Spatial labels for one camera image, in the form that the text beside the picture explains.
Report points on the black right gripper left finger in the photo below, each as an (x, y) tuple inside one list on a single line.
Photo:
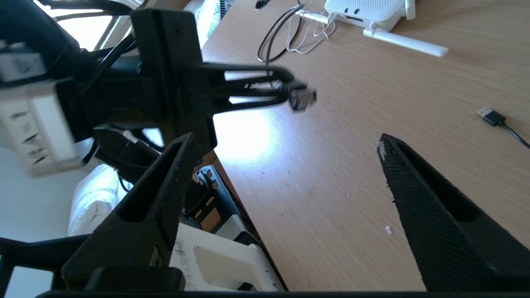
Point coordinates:
[(136, 240)]

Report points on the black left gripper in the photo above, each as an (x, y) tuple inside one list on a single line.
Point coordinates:
[(174, 82)]

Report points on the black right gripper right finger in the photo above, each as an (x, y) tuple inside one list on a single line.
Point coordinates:
[(455, 256)]

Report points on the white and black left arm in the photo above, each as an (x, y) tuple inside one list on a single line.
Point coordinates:
[(33, 33)]

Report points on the white router with antennas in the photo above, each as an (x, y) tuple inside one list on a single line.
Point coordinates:
[(364, 8)]

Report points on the white crumpled cloth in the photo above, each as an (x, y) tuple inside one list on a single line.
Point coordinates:
[(95, 198)]

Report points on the small white scrap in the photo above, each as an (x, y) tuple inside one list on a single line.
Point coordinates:
[(389, 230)]

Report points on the white robot torso base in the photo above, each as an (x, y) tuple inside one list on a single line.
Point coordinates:
[(223, 260)]

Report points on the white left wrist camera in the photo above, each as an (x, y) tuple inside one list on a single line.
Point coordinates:
[(45, 124)]

